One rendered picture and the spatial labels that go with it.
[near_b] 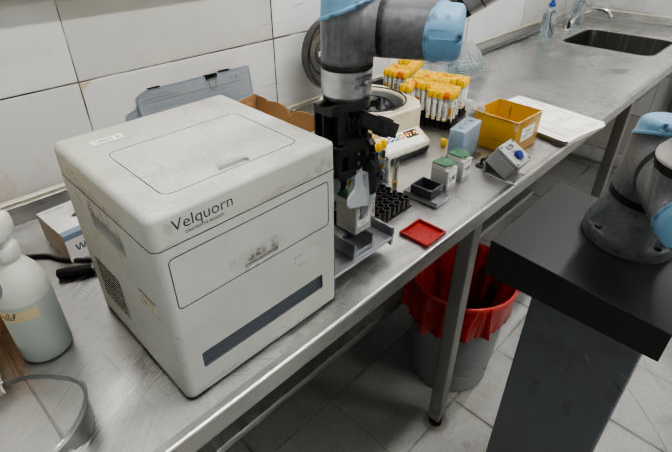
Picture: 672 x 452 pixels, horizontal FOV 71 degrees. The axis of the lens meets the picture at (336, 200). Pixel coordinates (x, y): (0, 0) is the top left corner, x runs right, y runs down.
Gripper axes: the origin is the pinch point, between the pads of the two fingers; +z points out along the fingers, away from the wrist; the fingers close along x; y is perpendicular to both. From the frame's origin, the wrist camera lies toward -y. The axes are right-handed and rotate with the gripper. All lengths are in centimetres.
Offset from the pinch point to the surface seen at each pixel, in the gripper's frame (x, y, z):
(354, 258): 2.7, 2.6, 9.2
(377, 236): 1.2, -5.6, 9.5
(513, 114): -7, -74, 7
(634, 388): 47, -98, 101
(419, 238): 4.5, -15.0, 13.3
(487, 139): -7, -62, 11
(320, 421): -23, -12, 101
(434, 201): -0.4, -27.2, 12.1
